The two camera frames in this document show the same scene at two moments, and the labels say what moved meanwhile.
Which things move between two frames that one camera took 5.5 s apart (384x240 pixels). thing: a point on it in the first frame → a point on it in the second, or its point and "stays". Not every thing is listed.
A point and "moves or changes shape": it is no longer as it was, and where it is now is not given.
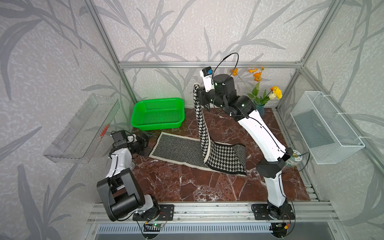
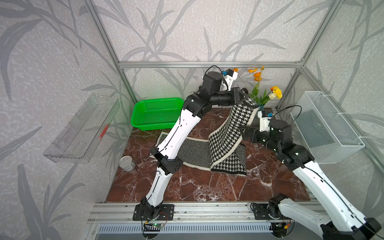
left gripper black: x=143 y=141 → x=234 y=92
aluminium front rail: x=219 y=213 stays
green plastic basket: x=158 y=114 stays
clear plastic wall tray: x=78 y=140 stays
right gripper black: x=201 y=94 → x=256 y=132
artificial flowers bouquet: x=260 y=97 stays
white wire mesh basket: x=328 y=140 stays
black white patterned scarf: x=228 y=158 moves or changes shape
